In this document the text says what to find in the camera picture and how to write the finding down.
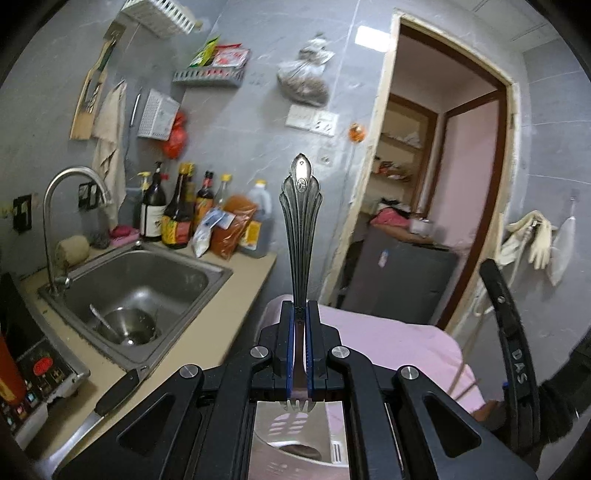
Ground white wall basket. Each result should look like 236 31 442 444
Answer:
121 0 204 39

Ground stainless steel sink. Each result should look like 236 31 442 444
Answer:
38 241 232 371

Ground small white wall rack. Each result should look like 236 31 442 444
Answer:
137 89 180 141

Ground dark grey cabinet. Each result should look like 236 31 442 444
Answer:
339 226 459 325

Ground induction cooktop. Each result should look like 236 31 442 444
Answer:
1 273 90 449

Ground white plastic utensil basket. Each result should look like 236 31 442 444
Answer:
247 402 349 479

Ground wooden cutting board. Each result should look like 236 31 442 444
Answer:
69 21 125 141

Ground red paper cup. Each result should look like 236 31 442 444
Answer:
0 336 26 407

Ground dark wine bottle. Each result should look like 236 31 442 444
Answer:
139 162 167 242

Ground wooden door frame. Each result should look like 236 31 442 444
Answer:
320 8 525 333

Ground steel bowl in sink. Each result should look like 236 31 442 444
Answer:
89 305 159 346

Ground orange wall hook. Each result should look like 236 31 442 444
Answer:
348 123 367 143

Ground orange spice bag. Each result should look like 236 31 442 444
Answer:
209 195 257 260

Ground white rubber gloves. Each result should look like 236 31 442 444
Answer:
497 210 553 270

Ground hanging clear bag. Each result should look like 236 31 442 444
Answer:
546 190 578 287

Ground soy sauce bottle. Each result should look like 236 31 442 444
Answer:
161 163 192 249

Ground person right hand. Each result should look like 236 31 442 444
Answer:
472 349 590 469

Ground black handled kitchen knife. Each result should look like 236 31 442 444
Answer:
33 365 149 479

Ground white wall socket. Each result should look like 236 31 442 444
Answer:
286 104 339 137

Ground small dark sauce bottle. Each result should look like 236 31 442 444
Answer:
193 171 214 228

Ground hanging plastic bag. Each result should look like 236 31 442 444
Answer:
276 35 335 108

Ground grey wall spice shelf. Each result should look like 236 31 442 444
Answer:
172 66 245 88

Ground pink floral table cloth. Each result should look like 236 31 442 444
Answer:
255 294 486 416

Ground hanging beige towel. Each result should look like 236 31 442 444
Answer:
92 80 127 230

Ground cooking oil jug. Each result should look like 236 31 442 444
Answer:
238 179 273 258

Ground red plastic bag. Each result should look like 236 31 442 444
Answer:
161 110 187 160

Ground chrome kitchen faucet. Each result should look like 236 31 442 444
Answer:
42 166 112 296

